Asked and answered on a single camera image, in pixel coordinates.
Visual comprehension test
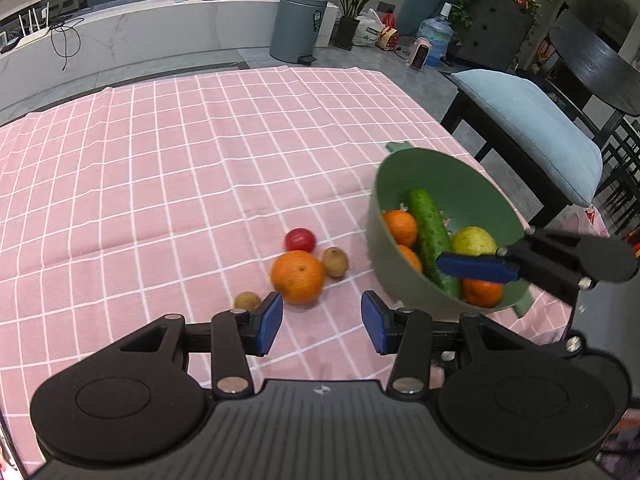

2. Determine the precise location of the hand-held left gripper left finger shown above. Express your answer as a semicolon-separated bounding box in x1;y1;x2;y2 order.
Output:
87;291;285;397

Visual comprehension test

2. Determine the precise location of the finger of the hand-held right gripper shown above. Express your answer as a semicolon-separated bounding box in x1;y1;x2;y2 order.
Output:
436;230;594;306

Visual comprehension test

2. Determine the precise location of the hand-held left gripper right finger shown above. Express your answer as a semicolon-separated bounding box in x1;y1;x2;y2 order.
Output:
361;291;556;397

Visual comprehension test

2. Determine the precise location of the yellow-green guava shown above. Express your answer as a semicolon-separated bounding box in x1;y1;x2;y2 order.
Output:
451;226;499;257

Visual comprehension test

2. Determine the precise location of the orange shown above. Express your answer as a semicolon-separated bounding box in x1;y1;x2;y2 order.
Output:
461;277;505;309
397;244;424;274
382;210;419;247
270;250;326;306

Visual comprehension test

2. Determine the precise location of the green cucumber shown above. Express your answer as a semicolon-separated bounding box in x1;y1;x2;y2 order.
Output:
406;188;463;300

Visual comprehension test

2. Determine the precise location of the green colander bowl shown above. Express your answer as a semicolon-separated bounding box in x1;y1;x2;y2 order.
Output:
366;141;536;319

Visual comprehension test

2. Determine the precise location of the pink plastic bag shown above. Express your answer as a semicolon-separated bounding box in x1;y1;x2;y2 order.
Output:
570;205;612;239

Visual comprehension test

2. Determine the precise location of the red tomato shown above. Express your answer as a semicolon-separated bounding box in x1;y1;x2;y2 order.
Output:
285;227;316;253

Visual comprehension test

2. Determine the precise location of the black dining chair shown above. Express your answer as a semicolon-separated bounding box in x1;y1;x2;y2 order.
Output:
595;110;640;237

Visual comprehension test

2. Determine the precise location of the chair with blue cushion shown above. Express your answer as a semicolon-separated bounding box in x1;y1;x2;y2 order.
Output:
440;85;576;229

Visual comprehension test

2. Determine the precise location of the light blue seat cushion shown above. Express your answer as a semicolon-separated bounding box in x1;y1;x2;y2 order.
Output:
451;69;603;207

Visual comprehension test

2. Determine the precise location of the black round table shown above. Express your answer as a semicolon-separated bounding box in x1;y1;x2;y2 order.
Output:
547;10;640;119

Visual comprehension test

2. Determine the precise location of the pink checked tablecloth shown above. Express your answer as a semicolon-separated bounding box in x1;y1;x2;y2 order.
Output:
0;66;576;467

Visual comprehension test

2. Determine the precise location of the small white heater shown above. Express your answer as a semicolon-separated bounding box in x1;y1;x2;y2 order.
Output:
407;37;434;69

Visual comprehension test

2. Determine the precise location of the clear water jug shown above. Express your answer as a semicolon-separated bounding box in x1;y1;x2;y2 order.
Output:
416;2;455;67

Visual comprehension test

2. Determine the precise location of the dark grey cabinet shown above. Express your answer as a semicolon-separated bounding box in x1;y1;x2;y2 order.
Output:
452;0;536;74

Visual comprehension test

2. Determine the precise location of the red orange bag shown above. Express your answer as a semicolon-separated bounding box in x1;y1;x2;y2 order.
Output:
376;12;401;51

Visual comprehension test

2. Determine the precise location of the white plastic bag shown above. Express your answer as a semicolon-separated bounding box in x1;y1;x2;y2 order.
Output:
352;8;386;47

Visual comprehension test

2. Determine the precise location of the potted snake plant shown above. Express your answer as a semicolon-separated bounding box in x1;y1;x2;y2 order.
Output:
322;0;426;51

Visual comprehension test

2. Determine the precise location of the grey pedal trash bin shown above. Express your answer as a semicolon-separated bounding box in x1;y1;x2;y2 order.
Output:
269;0;329;65

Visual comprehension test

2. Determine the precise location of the white marble media console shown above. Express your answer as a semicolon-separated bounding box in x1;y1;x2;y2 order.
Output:
0;0;341;111

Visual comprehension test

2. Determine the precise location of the white wifi router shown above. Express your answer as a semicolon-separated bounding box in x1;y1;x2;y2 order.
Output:
17;2;53;46

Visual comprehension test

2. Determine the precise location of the black cable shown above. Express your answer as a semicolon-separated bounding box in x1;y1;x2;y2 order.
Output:
50;17;86;72

